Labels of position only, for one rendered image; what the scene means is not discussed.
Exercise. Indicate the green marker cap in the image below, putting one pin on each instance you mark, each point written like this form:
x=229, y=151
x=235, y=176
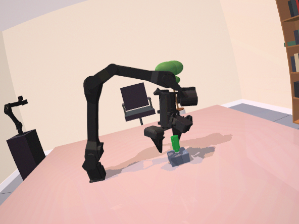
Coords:
x=175, y=142

